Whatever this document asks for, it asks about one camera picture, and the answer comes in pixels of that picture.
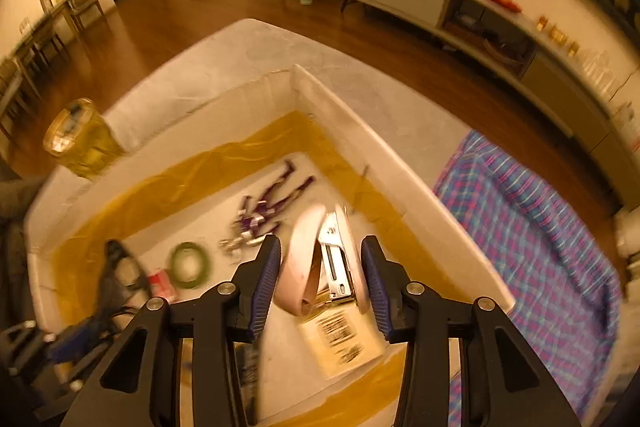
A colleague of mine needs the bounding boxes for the purple action figure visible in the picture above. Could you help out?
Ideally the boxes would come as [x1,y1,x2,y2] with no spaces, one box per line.
[218,160,317,265]

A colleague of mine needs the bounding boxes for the wooden dining table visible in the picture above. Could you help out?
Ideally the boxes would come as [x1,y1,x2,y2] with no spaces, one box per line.
[10,0,76,72]

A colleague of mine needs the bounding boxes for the red and white card box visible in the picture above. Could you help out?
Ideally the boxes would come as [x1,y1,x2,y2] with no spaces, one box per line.
[147,269,180,300]

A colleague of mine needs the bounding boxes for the small kraft paper box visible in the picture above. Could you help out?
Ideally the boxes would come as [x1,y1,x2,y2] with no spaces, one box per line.
[295,302,388,380]

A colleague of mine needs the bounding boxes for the clear tape roll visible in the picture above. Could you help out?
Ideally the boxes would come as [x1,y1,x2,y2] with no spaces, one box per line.
[168,241,213,290]

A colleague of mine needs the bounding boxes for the white cardboard box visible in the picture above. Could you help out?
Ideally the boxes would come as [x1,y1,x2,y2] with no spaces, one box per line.
[22,64,516,427]

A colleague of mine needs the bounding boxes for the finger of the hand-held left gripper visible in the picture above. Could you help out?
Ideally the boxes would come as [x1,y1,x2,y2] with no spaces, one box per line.
[47,324,108,360]
[60,339,118,390]

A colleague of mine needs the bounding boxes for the wooden dining chair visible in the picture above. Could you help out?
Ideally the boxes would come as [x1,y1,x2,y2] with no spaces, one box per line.
[0,57,41,142]
[67,0,107,32]

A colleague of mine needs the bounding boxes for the black sunglasses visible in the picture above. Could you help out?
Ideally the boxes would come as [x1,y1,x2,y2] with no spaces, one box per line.
[95,239,153,323]

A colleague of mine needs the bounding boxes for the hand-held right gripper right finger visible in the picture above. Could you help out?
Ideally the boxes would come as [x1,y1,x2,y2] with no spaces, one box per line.
[361,235,583,427]

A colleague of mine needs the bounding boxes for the plaid blanket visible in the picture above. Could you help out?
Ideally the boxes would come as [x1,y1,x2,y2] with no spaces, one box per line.
[432,129,623,427]

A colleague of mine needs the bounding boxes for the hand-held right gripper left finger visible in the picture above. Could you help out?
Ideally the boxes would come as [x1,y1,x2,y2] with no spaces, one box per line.
[60,234,282,427]

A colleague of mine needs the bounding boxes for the group of glass cups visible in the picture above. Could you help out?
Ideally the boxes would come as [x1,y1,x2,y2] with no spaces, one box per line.
[580,49,626,100]

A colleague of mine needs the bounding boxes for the white patterned card deck box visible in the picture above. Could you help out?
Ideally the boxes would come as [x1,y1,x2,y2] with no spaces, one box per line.
[234,343,263,408]

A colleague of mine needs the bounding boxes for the white oval case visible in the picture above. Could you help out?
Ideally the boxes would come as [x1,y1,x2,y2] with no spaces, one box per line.
[272,202,372,318]

